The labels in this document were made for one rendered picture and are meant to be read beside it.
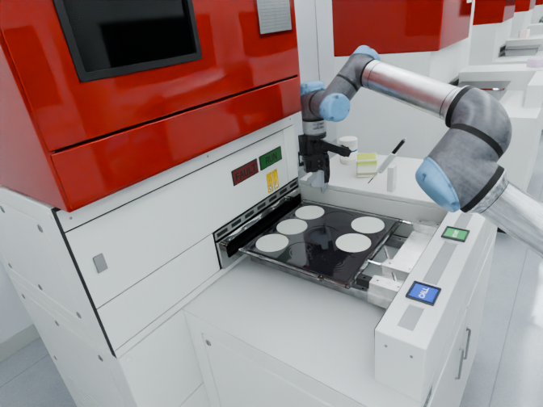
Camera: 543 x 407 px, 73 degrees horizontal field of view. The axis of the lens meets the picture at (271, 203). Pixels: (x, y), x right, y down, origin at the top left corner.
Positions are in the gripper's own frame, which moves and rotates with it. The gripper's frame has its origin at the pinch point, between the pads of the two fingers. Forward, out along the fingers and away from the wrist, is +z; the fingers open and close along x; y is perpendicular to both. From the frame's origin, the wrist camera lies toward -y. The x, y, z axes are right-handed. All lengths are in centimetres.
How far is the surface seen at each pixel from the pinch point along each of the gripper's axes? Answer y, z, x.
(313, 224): 8.1, 7.3, 8.9
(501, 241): -149, 97, -62
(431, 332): 7, 1, 65
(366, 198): -12.1, 3.4, 6.7
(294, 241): 16.8, 7.3, 16.0
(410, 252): -11.9, 9.3, 32.4
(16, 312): 152, 76, -88
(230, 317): 40, 15, 32
